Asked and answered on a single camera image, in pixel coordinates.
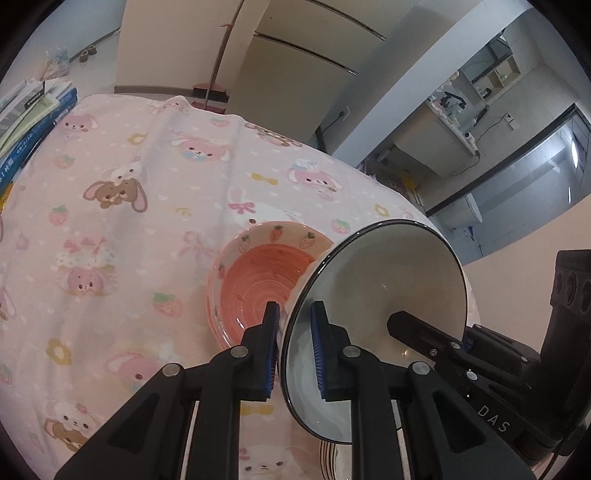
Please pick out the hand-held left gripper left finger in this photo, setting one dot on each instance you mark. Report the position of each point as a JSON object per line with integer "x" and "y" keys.
{"x": 273, "y": 355}

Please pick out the white box black label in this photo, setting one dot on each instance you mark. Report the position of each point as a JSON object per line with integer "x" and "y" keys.
{"x": 36, "y": 98}

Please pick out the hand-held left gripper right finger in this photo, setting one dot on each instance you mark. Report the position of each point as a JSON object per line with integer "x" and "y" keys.
{"x": 318, "y": 355}

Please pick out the pink printed tablecloth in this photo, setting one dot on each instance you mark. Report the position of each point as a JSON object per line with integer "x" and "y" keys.
{"x": 115, "y": 258}

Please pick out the white wall socket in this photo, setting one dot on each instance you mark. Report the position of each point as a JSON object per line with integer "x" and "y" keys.
{"x": 509, "y": 120}
{"x": 345, "y": 114}

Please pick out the bathroom mirror cabinet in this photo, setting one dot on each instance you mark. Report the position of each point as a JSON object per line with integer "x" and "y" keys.
{"x": 494, "y": 69}

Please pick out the black framed glass door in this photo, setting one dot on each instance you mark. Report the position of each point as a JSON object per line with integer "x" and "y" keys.
{"x": 531, "y": 161}

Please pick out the beige refrigerator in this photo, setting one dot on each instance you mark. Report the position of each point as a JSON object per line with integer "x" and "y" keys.
{"x": 300, "y": 69}

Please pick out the beige vanity cabinet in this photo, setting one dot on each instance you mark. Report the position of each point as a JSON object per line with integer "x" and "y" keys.
{"x": 429, "y": 143}

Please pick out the white hair dryer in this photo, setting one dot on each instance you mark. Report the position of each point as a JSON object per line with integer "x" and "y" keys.
{"x": 472, "y": 141}

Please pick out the white ribbed bowl black rim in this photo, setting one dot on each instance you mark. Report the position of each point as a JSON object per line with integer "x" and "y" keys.
{"x": 392, "y": 272}

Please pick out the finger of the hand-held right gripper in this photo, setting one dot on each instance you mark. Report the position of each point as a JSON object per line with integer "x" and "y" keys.
{"x": 415, "y": 330}
{"x": 498, "y": 350}

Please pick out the white plate colourful animal print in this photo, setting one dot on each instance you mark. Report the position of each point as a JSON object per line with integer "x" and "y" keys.
{"x": 332, "y": 461}

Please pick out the blue book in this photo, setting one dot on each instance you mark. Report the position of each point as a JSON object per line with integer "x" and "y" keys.
{"x": 27, "y": 150}

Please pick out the black faucet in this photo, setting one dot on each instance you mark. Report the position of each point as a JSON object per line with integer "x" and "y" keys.
{"x": 452, "y": 99}

